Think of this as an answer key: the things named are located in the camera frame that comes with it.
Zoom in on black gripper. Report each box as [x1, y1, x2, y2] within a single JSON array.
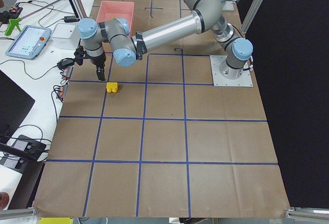
[[74, 46, 106, 81]]

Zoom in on yellow toy block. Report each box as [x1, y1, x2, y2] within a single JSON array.
[[106, 82, 119, 93]]

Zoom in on white box device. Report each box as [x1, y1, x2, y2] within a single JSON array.
[[51, 23, 80, 50]]

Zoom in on pink plastic box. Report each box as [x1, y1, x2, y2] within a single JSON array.
[[96, 1, 135, 36]]

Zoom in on teach pendant tablet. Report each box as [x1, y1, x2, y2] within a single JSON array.
[[5, 25, 51, 60]]

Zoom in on black monitor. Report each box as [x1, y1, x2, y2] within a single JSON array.
[[1, 71, 35, 143]]

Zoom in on green plastic clamp tool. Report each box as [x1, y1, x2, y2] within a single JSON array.
[[5, 17, 22, 36]]

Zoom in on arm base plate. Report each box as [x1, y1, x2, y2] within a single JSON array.
[[210, 55, 253, 87]]

